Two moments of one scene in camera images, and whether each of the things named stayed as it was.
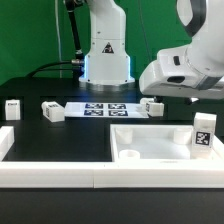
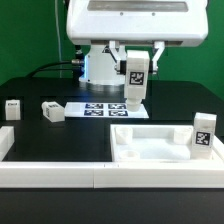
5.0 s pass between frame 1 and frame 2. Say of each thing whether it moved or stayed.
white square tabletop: stayed
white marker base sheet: stayed
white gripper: moved
